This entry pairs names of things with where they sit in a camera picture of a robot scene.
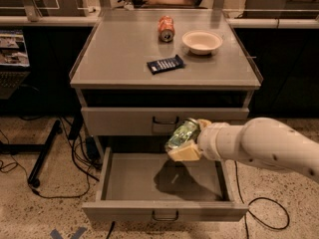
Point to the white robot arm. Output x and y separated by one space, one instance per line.
261 142

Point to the green soda can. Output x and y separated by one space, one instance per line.
188 130

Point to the orange soda can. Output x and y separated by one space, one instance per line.
166 28

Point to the white paper bowl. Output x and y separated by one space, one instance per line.
202 42

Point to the blue tape cross marker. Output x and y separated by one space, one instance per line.
59 233

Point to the blue snack bar packet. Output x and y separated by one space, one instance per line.
165 65

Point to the clear plastic water bottle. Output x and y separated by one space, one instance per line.
129 5

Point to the closed grey upper drawer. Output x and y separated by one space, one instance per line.
151 121

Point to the laptop with lit screen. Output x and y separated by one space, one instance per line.
14 61

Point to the black stand leg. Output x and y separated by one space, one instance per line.
33 179

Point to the grey drawer cabinet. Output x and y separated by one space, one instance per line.
112 71

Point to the open grey lower drawer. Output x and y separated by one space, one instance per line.
149 187

